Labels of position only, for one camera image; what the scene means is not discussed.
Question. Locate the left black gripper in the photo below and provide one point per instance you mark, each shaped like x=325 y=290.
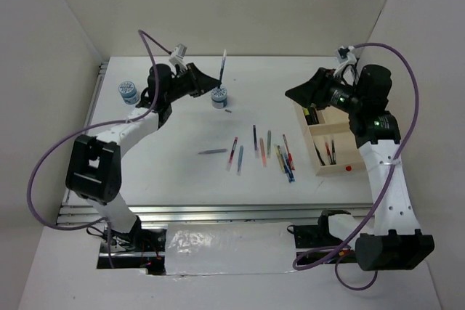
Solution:
x=206 y=83

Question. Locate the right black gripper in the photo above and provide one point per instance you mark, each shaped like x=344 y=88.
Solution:
x=314 y=90

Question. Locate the blue clear-cap pen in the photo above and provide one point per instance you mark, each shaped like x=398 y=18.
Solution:
x=222 y=67

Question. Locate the yellow highlighter marker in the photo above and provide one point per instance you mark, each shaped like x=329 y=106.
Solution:
x=311 y=116

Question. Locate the red clear-cap pen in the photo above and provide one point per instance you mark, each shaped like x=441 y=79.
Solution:
x=328 y=153

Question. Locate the violet clear-cap pen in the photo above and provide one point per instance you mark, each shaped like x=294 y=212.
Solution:
x=256 y=151

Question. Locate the black clear-cap pen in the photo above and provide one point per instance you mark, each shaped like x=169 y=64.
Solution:
x=333 y=152

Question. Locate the magenta clear-cap pen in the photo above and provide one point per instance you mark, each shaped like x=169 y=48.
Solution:
x=231 y=155

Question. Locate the light blue clear pen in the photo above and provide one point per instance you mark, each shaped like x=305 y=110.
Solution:
x=240 y=160

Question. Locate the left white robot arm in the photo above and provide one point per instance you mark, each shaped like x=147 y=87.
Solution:
x=94 y=171

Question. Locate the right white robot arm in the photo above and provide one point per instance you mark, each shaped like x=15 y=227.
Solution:
x=396 y=241

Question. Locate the beige divided organizer tray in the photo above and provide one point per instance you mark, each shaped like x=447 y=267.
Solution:
x=329 y=141

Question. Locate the olive green clear pen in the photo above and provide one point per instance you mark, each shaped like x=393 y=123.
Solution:
x=269 y=141

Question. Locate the yellow clear pen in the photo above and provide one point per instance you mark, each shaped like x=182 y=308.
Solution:
x=276 y=151

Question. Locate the red gel pen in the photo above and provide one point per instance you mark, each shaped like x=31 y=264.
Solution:
x=290 y=159

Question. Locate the left blue round jar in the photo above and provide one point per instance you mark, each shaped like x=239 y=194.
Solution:
x=128 y=92

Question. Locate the dark blue gel pen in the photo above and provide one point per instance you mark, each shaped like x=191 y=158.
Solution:
x=286 y=171

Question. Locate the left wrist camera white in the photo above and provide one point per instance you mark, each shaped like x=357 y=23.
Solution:
x=177 y=55

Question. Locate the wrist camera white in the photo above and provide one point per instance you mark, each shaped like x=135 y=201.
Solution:
x=345 y=56
x=177 y=55

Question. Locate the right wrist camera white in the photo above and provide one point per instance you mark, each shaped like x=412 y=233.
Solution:
x=345 y=56

